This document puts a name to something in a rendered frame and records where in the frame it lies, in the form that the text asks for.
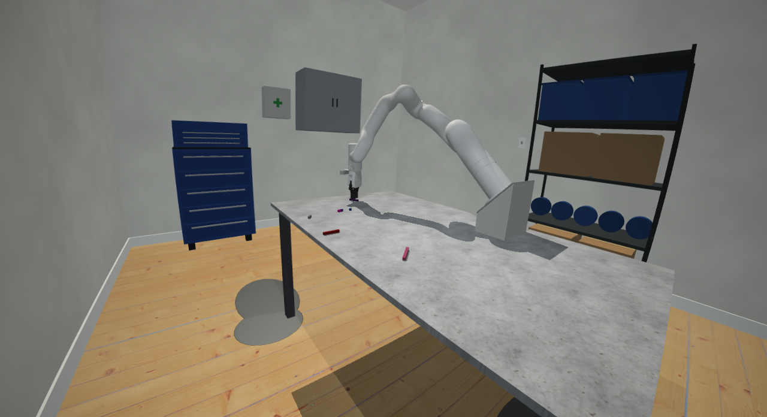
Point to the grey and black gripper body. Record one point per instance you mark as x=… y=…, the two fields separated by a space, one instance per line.
x=355 y=177

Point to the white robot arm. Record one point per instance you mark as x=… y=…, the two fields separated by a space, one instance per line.
x=457 y=134

